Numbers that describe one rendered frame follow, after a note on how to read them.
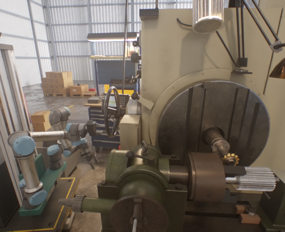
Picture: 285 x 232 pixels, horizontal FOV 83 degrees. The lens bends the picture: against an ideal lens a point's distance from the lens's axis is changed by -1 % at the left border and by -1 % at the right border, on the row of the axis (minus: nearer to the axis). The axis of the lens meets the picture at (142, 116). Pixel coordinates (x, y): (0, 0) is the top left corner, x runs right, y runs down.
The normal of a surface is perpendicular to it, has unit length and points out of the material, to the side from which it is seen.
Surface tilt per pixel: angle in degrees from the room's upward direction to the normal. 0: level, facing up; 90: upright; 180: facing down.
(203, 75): 90
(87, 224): 0
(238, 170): 35
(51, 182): 0
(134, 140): 90
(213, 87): 90
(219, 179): 54
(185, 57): 90
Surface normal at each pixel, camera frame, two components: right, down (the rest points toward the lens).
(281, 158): -0.09, 0.32
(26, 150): 0.79, 0.07
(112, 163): -0.04, -0.64
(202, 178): -0.07, -0.29
